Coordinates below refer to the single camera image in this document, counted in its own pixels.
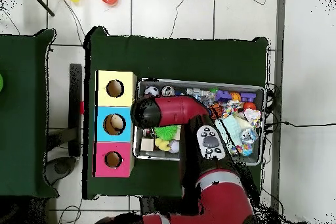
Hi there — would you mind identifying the shallow mesh bin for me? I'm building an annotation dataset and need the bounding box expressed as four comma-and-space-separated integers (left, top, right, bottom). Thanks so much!
132, 77, 266, 166

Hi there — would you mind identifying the wooden box with three holes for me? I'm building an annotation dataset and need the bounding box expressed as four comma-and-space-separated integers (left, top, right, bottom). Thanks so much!
93, 70, 138, 178

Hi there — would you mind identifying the green puffer ball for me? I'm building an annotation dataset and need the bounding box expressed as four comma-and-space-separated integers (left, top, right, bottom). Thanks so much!
154, 125, 180, 141

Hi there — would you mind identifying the black and white soccer ball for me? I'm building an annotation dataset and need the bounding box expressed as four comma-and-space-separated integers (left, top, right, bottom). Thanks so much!
144, 85, 160, 97

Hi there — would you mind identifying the dark green table cloth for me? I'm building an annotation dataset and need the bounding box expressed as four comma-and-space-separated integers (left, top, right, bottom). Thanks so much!
83, 26, 269, 200
0, 28, 59, 198

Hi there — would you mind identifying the mint knitted cloth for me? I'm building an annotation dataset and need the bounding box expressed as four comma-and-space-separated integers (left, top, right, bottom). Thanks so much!
217, 114, 243, 151

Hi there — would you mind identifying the grey rounded base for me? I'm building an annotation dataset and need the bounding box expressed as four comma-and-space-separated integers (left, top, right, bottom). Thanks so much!
44, 156, 77, 185

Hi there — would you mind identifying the black rod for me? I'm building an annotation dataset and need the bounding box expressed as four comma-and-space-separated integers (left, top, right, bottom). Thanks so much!
26, 0, 56, 17

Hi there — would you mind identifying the thin black floor cable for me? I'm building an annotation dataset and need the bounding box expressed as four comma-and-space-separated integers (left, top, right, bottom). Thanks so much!
169, 0, 192, 39

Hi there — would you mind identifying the black power cable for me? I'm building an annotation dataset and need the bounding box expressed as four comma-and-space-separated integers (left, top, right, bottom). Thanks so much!
264, 120, 336, 128

